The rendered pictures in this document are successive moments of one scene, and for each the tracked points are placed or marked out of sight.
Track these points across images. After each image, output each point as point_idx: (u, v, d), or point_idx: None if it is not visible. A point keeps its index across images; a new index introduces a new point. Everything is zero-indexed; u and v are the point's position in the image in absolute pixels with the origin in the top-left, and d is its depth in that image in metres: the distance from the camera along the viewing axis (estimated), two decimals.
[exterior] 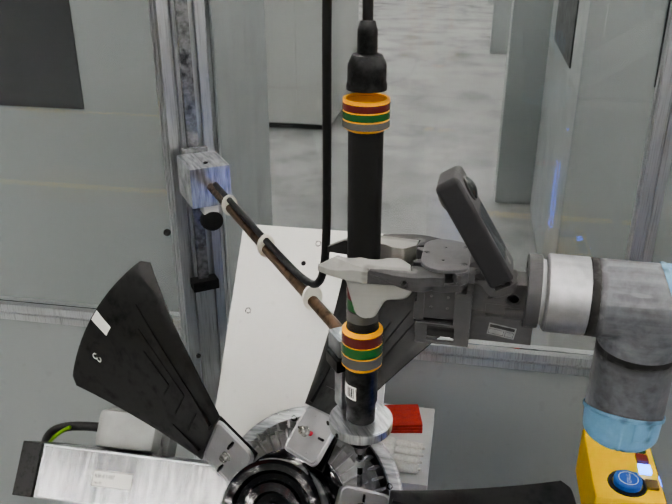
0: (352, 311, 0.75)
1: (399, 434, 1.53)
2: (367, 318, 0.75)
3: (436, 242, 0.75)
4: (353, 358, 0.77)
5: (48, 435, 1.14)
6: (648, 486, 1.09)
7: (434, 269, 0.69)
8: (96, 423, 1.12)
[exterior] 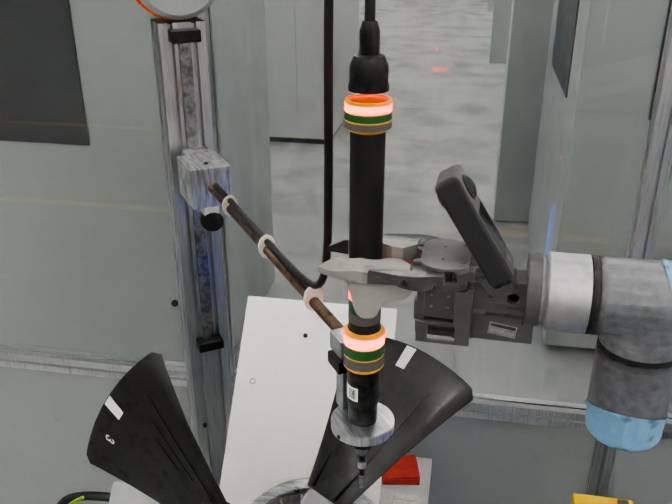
0: (354, 312, 0.75)
1: (397, 486, 1.59)
2: (369, 319, 0.75)
3: (436, 241, 0.75)
4: (355, 359, 0.77)
5: None
6: None
7: (434, 268, 0.69)
8: (108, 493, 1.17)
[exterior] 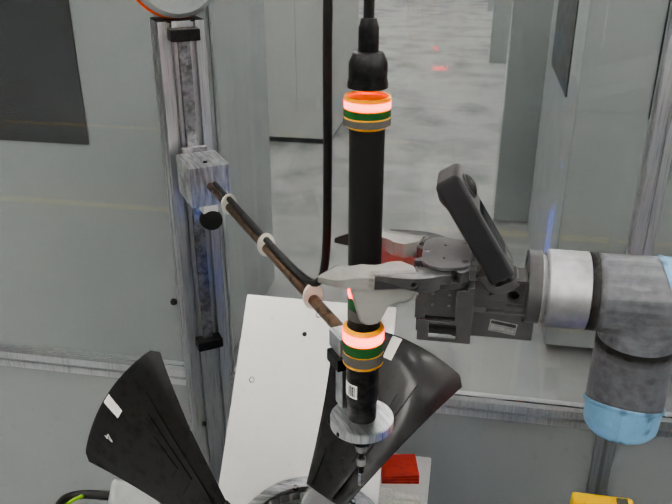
0: (353, 309, 0.75)
1: (396, 485, 1.59)
2: None
3: (435, 240, 0.75)
4: (354, 356, 0.77)
5: (61, 502, 1.19)
6: None
7: (435, 267, 0.70)
8: (107, 492, 1.17)
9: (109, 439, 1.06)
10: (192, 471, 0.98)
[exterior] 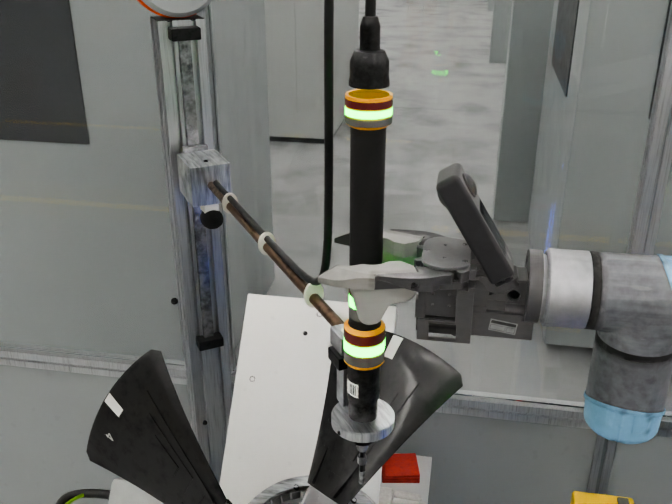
0: (354, 308, 0.75)
1: (397, 484, 1.59)
2: None
3: (435, 240, 0.75)
4: (355, 355, 0.77)
5: (62, 501, 1.19)
6: None
7: (436, 267, 0.70)
8: (108, 491, 1.17)
9: (110, 438, 1.06)
10: (193, 470, 0.98)
